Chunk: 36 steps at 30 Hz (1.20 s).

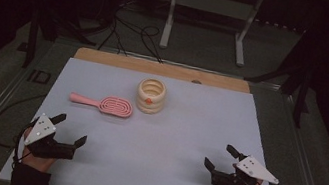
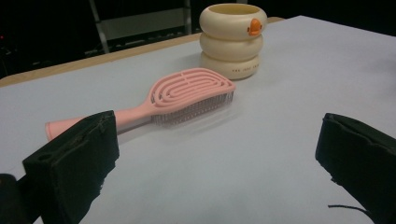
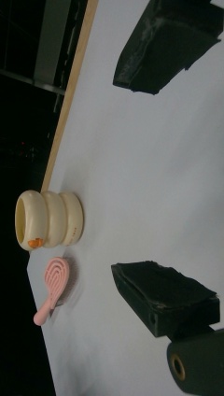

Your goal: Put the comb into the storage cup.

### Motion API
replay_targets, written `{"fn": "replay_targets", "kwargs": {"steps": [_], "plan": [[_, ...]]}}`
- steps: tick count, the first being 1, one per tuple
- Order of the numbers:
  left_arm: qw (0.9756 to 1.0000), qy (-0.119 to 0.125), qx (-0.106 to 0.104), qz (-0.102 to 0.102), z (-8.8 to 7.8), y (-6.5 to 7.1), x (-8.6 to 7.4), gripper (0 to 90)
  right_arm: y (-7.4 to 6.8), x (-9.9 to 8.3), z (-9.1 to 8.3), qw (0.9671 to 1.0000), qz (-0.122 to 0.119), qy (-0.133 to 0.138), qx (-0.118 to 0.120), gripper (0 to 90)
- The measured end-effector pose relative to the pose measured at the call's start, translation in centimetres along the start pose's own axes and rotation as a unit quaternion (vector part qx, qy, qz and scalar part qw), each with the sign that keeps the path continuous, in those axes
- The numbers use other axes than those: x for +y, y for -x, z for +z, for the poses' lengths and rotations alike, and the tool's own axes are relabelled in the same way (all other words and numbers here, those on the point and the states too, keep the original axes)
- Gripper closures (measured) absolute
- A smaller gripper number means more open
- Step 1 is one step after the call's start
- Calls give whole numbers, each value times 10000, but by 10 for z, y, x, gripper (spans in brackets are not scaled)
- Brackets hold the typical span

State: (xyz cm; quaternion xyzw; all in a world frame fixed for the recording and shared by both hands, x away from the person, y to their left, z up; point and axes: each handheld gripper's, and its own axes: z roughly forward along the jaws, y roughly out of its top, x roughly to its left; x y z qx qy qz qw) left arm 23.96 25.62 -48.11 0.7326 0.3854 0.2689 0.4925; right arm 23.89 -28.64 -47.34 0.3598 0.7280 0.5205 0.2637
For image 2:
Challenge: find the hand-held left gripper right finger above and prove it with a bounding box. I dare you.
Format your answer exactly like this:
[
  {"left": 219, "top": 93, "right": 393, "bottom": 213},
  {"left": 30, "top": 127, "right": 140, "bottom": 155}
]
[{"left": 315, "top": 112, "right": 396, "bottom": 224}]

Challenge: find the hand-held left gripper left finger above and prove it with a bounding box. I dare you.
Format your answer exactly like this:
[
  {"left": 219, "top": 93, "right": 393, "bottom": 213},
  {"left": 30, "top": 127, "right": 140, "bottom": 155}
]
[{"left": 21, "top": 110, "right": 120, "bottom": 224}]

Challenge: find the pink slotted plate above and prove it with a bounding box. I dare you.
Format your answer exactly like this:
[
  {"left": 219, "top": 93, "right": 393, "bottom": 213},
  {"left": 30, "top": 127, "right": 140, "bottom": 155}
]
[{"left": 45, "top": 67, "right": 236, "bottom": 142}]

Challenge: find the cream duck cup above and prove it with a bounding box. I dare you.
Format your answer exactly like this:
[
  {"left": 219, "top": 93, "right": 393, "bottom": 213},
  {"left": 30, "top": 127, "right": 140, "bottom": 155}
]
[{"left": 199, "top": 3, "right": 268, "bottom": 81}]

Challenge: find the grey metal stand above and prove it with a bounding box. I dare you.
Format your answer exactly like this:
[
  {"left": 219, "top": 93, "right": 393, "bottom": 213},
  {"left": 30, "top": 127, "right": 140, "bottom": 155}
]
[{"left": 88, "top": 0, "right": 192, "bottom": 54}]

